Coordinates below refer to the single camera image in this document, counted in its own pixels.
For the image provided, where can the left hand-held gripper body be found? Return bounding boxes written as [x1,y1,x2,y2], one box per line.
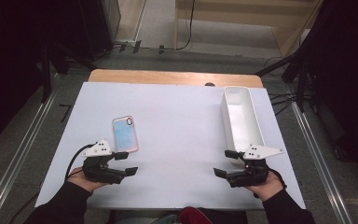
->
[81,139,128,185]

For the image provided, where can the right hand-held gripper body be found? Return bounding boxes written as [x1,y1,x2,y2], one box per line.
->
[227,144,284,189]

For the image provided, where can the translucent iridescent phone case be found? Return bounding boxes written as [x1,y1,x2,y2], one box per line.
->
[111,115,140,154]

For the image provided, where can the white rectangular box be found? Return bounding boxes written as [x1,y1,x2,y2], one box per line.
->
[220,86,266,166]

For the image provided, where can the person's right hand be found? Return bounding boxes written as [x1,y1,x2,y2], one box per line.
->
[245,171,285,203]

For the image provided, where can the person's left hand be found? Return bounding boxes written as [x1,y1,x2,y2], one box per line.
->
[66,167,110,194]

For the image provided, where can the person's red garment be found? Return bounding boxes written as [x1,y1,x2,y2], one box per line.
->
[178,206,214,224]

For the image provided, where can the white table sheet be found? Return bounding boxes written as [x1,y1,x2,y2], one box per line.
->
[34,81,307,210]

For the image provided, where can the wooden table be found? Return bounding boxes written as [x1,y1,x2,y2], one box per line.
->
[88,68,264,89]

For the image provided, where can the black metal stand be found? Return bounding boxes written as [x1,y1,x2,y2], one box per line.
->
[255,50,313,113]
[40,43,98,104]

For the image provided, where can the black cabinet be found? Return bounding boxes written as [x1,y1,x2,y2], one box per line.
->
[74,0,121,62]

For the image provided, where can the dark curtain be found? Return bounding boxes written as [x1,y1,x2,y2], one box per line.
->
[302,0,358,181]
[0,0,49,152]

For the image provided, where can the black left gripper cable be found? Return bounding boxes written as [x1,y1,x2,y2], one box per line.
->
[64,143,97,183]

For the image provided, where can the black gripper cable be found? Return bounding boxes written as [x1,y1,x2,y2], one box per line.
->
[268,167,288,191]
[64,143,97,183]

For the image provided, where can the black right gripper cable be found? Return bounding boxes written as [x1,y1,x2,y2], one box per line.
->
[268,167,288,191]

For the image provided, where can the metal floor rail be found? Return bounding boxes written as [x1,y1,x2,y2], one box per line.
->
[291,102,354,224]
[0,74,60,224]

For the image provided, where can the black floor cables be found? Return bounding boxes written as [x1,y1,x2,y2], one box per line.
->
[268,91,300,117]

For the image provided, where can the light wooden frame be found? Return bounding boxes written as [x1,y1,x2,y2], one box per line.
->
[173,0,324,59]

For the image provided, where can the black hanging cable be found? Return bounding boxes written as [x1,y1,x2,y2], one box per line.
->
[176,0,198,51]

